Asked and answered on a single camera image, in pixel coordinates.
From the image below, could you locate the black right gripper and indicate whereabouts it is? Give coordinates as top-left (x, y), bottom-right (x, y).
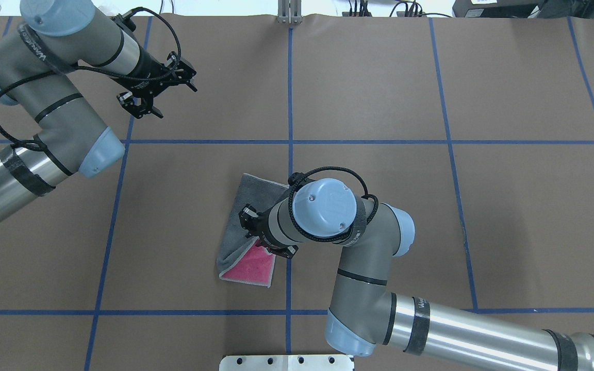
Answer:
top-left (238, 205), bottom-right (299, 259)

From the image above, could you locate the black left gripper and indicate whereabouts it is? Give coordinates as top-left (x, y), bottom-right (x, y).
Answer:
top-left (118, 44), bottom-right (168, 119)

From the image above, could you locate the pink towel with grey back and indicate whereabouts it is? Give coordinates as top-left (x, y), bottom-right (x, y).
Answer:
top-left (216, 173), bottom-right (288, 288)

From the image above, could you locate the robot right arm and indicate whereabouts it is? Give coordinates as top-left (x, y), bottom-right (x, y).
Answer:
top-left (357, 168), bottom-right (594, 370)

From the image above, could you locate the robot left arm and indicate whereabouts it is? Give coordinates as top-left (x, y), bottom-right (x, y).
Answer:
top-left (0, 1), bottom-right (180, 222)

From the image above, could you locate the black device top right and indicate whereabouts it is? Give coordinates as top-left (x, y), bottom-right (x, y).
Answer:
top-left (452, 1), bottom-right (594, 19)

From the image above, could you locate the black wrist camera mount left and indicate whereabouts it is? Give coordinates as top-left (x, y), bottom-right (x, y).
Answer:
top-left (162, 52), bottom-right (198, 92)

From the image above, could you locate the black braided cable right arm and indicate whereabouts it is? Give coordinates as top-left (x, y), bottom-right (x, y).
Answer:
top-left (287, 166), bottom-right (380, 244)

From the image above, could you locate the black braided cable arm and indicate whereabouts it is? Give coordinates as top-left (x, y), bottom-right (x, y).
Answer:
top-left (0, 6), bottom-right (183, 151)
top-left (287, 166), bottom-right (380, 244)

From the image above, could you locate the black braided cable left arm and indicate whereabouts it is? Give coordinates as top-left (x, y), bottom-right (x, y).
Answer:
top-left (0, 6), bottom-right (183, 151)

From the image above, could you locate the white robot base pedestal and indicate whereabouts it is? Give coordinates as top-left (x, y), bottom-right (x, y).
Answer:
top-left (219, 354), bottom-right (356, 370)

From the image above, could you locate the aluminium camera mount post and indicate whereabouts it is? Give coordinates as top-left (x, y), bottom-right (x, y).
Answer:
top-left (276, 0), bottom-right (302, 25)

